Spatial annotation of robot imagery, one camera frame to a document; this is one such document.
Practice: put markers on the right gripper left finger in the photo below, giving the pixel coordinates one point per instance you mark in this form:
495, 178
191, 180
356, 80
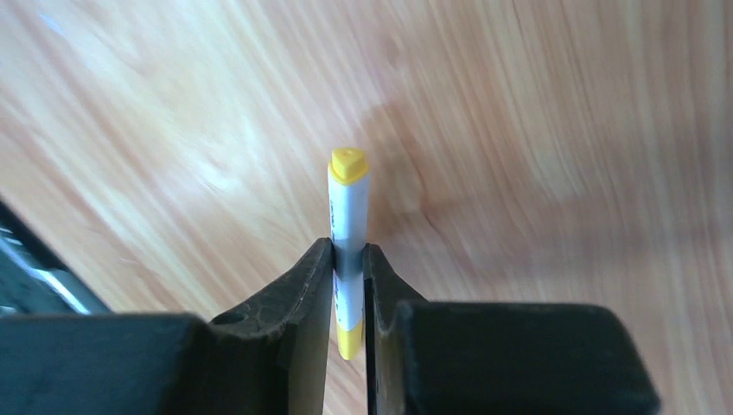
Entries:
266, 355

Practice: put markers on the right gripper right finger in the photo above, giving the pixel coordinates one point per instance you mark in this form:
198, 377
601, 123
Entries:
430, 357

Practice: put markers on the yellow cap white marker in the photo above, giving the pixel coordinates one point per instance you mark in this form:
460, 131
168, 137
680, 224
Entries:
348, 196

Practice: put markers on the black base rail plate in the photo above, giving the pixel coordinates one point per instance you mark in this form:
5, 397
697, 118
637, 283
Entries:
34, 280

